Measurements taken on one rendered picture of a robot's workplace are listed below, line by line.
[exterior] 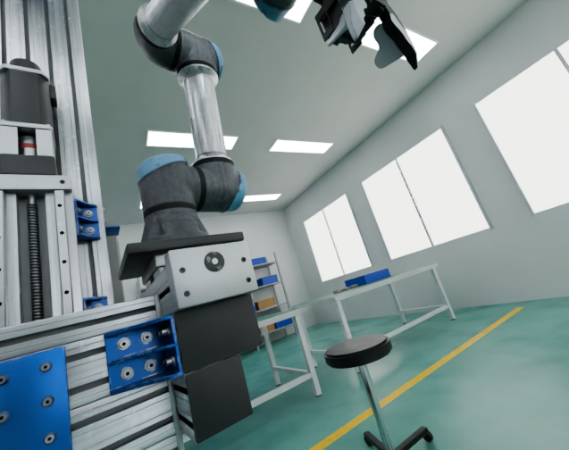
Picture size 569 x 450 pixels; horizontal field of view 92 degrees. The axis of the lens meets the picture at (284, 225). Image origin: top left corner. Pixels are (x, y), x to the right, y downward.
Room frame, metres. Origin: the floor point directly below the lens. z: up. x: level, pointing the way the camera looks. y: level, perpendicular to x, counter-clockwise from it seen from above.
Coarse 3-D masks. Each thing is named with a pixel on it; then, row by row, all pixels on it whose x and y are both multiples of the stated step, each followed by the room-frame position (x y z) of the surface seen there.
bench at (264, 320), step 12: (288, 312) 2.60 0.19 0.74; (300, 312) 2.67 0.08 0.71; (264, 324) 2.46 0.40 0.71; (300, 324) 2.69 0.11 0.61; (264, 336) 3.32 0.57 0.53; (300, 336) 2.67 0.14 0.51; (312, 360) 2.70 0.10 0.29; (276, 372) 3.34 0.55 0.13; (288, 372) 3.05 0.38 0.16; (300, 372) 2.84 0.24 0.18; (312, 372) 2.68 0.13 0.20; (276, 384) 3.33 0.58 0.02; (288, 384) 2.54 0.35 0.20; (312, 384) 2.70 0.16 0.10; (264, 396) 2.42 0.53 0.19
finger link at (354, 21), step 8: (352, 0) 0.28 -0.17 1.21; (360, 0) 0.29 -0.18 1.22; (344, 8) 0.29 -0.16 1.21; (352, 8) 0.28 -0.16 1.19; (360, 8) 0.29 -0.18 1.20; (344, 16) 0.29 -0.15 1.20; (352, 16) 0.28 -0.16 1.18; (360, 16) 0.28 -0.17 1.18; (344, 24) 0.30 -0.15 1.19; (352, 24) 0.28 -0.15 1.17; (360, 24) 0.28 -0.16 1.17; (336, 32) 0.31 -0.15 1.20; (352, 32) 0.28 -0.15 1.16; (360, 32) 0.28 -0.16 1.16
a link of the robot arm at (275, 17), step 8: (256, 0) 0.42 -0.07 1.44; (264, 0) 0.41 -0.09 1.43; (272, 0) 0.41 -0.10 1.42; (280, 0) 0.41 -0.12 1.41; (288, 0) 0.41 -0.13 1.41; (296, 0) 0.43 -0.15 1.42; (264, 8) 0.42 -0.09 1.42; (272, 8) 0.42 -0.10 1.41; (280, 8) 0.43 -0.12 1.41; (288, 8) 0.43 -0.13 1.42; (272, 16) 0.44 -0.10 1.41; (280, 16) 0.44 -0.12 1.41
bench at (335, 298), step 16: (400, 272) 4.32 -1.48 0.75; (416, 272) 3.68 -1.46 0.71; (432, 272) 3.95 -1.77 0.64; (352, 288) 3.59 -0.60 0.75; (368, 288) 3.18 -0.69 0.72; (304, 304) 3.40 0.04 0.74; (320, 304) 3.14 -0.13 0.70; (336, 304) 2.97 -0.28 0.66; (448, 304) 3.94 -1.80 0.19; (304, 320) 3.63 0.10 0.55; (416, 320) 3.56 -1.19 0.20; (320, 352) 3.44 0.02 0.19
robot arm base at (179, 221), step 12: (168, 204) 0.54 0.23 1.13; (180, 204) 0.56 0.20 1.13; (192, 204) 0.59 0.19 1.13; (144, 216) 0.56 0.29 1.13; (156, 216) 0.54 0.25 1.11; (168, 216) 0.54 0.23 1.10; (180, 216) 0.55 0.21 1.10; (192, 216) 0.57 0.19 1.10; (144, 228) 0.55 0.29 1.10; (156, 228) 0.54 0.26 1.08; (168, 228) 0.53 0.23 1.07; (180, 228) 0.54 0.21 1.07; (192, 228) 0.55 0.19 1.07; (204, 228) 0.60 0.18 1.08; (144, 240) 0.54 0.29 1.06
